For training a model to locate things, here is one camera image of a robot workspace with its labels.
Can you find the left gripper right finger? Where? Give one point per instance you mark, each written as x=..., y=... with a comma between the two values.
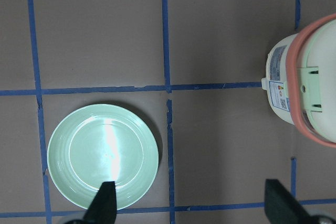
x=281, y=207

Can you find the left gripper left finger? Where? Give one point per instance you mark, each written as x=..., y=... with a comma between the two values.
x=103, y=208

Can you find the white green rice cooker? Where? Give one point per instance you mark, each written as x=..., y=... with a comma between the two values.
x=300, y=80

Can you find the green plate left side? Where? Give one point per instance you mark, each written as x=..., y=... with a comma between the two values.
x=102, y=143

